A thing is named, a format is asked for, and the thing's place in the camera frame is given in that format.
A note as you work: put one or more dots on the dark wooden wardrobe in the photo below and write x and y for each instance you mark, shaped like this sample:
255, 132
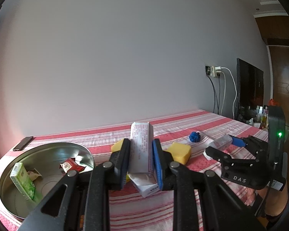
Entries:
274, 31

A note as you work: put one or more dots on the blue knotted ball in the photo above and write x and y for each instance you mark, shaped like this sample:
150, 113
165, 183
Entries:
195, 137

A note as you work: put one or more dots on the Vinda white tissue pack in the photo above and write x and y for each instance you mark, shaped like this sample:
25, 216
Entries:
144, 187

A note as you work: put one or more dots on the white red-print tissue pack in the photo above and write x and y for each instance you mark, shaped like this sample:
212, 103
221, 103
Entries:
141, 165

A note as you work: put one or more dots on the red white striped bedspread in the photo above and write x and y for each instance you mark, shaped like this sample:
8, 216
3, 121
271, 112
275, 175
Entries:
128, 209

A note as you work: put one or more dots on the black television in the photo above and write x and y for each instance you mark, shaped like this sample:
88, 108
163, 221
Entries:
250, 88

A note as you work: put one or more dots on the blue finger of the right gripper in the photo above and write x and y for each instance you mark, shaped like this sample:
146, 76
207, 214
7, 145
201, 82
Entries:
253, 145

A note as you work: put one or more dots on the green tissue pack upright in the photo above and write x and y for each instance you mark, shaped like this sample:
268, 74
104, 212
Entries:
24, 184

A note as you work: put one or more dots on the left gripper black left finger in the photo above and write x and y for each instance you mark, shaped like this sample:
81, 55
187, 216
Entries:
81, 201

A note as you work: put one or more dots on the yellow sponge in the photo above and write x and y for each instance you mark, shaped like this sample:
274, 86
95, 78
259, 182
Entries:
180, 152
117, 146

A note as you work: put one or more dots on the wall power socket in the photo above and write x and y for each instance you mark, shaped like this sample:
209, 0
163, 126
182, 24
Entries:
213, 71

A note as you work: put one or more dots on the black smartphone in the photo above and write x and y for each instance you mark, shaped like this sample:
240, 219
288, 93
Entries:
23, 143

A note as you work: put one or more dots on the person right hand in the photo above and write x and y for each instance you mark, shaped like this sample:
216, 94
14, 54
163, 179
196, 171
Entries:
276, 200

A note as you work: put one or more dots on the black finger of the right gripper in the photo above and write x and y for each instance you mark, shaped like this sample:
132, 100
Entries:
226, 161

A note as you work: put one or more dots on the beige crumpled wrapper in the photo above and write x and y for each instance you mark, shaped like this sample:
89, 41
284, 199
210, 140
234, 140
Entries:
33, 174

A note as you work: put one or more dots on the small clear white bottle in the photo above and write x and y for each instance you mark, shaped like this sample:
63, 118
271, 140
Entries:
222, 143

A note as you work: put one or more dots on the bottles on dresser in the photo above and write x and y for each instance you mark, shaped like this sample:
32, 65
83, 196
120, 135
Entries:
259, 117

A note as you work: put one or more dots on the round metal tin tray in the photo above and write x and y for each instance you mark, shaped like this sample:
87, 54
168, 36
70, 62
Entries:
46, 159

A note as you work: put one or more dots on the red snack sachet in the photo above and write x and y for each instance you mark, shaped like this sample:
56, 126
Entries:
70, 164

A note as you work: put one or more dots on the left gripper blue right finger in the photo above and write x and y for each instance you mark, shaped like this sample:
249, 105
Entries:
202, 201

